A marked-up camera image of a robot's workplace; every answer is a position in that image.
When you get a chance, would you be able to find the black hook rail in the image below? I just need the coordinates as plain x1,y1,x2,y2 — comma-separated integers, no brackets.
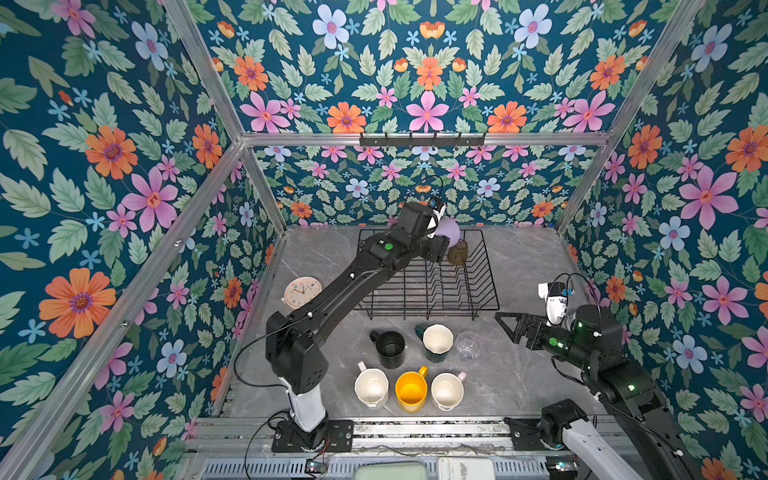
358,132,486,149

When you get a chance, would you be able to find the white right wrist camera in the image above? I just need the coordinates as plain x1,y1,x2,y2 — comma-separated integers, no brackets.
537,281,568,326

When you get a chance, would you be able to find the white faceted mug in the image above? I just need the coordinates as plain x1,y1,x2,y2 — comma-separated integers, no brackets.
354,362,389,409

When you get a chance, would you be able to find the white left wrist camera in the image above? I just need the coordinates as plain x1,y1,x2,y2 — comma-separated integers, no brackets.
427,196,446,238

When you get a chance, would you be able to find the white device at front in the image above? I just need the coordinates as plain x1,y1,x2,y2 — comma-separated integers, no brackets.
437,457,496,480

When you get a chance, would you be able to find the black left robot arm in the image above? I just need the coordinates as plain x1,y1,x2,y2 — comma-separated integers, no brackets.
265,197,449,434

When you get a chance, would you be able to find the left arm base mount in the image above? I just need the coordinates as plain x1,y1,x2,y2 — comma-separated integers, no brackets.
271,417,355,453

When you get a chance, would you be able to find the clear glass cup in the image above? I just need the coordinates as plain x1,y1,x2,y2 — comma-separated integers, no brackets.
455,331,481,361

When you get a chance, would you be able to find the yellow mug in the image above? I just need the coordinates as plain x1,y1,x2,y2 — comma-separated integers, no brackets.
395,366,428,413

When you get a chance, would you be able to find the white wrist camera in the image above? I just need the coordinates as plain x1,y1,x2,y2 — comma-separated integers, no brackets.
537,281,568,326
427,196,446,238

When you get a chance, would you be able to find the pink round clock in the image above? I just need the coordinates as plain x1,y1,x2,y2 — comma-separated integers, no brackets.
282,276,323,310

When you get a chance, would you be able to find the brown textured cup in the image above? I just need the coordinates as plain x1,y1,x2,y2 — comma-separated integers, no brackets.
447,239,469,267

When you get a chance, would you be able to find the green device at front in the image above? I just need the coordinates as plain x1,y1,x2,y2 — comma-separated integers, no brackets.
353,462,429,480

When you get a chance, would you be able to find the lavender plastic cup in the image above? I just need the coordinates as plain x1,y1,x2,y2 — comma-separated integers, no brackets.
434,217,461,248

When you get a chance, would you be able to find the green mug white inside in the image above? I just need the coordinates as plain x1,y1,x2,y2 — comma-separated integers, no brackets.
414,324,454,363

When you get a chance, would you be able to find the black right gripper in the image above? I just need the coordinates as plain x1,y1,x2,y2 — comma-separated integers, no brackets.
494,310,596,374

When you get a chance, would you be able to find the black wire dish rack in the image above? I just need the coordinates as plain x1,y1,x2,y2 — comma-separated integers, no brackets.
356,229,500,319

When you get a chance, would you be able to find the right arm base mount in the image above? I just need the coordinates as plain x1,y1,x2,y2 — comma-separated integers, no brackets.
503,399,589,451

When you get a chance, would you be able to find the black mug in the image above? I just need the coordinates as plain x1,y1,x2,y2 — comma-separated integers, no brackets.
369,331,405,370

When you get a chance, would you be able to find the cream mug pink handle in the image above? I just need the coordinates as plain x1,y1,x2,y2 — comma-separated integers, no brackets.
431,372,467,412

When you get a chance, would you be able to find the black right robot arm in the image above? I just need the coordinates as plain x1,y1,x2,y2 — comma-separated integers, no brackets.
495,305,703,479

